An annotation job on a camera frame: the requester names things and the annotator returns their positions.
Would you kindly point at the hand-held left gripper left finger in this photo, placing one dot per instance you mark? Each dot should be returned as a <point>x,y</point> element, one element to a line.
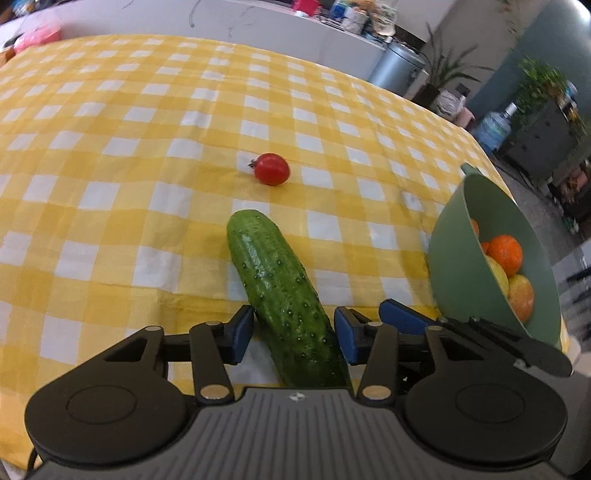
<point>242,334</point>

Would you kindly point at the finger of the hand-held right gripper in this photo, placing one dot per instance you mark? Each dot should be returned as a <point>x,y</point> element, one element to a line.
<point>401,316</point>

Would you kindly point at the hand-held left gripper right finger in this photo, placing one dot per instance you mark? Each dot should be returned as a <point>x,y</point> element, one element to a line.
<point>348,337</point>

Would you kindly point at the green cucumber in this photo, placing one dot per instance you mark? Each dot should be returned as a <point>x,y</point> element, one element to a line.
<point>277,277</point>

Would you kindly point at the green strainer bowl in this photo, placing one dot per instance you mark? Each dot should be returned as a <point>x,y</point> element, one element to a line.
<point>450,258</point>

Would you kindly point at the orange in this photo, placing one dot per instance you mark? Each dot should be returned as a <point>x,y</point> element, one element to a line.
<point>505,254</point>
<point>474,228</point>
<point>485,248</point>

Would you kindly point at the yellow round fruit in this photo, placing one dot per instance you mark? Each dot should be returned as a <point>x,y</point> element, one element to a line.
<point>521,295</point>

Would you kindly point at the red cherry tomato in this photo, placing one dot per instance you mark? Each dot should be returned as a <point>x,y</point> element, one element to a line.
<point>271,169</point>

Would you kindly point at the pink stool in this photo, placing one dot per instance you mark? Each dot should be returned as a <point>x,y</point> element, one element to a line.
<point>464,119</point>

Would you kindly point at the blue water jug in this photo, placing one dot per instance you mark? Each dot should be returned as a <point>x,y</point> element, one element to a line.
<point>495,129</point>

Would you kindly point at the white plastic bag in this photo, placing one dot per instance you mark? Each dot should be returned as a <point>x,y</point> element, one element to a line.
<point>448,104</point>

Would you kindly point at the dark cabinet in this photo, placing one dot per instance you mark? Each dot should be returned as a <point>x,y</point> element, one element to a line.
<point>540,143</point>

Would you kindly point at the yellow checked tablecloth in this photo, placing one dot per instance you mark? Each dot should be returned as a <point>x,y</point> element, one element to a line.
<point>138,138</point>

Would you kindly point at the grey trash can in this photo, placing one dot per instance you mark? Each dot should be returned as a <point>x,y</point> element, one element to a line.
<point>397,67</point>

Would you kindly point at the tall potted plant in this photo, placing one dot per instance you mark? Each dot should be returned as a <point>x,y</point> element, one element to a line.
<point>443,69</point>

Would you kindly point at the leafy green plant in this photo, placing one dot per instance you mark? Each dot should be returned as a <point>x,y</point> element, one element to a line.
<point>542,87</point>

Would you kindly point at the white media cabinet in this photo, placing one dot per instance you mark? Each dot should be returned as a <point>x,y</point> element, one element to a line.
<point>231,23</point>

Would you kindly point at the red box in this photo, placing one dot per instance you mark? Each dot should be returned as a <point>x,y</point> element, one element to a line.
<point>305,5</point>

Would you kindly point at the pink packet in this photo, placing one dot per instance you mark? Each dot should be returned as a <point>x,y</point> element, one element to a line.
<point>37,39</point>

